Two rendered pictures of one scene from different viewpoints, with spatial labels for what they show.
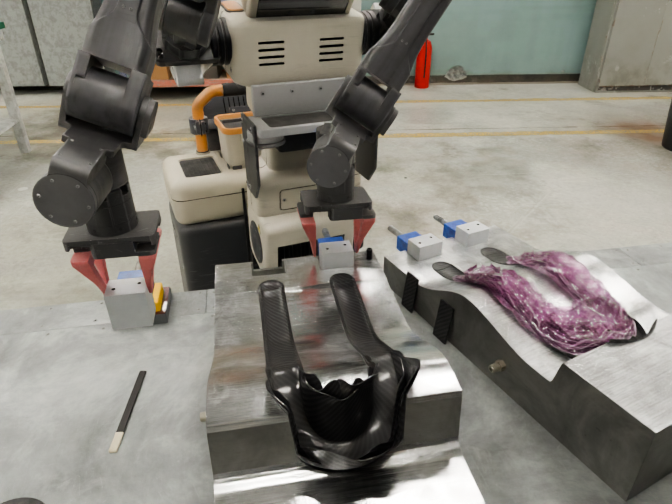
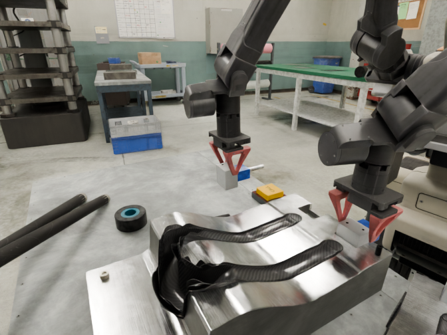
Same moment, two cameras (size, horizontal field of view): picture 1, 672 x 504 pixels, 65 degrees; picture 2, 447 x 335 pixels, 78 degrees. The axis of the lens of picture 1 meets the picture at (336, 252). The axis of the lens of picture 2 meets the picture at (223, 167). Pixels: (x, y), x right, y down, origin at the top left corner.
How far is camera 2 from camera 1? 0.49 m
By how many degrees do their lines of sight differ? 63
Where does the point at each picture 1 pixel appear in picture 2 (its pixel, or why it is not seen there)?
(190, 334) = not seen: hidden behind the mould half
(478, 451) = not seen: outside the picture
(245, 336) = (244, 223)
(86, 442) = not seen: hidden behind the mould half
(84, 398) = (206, 207)
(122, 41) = (235, 40)
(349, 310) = (304, 261)
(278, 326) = (263, 233)
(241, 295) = (277, 210)
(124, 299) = (220, 170)
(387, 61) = (427, 78)
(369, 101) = (396, 112)
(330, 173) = (326, 153)
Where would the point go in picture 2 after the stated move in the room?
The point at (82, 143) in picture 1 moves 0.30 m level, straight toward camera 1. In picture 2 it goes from (206, 85) to (51, 104)
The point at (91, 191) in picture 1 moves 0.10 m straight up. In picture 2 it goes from (190, 104) to (188, 52)
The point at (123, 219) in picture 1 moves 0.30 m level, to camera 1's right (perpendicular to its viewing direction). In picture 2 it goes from (224, 130) to (293, 189)
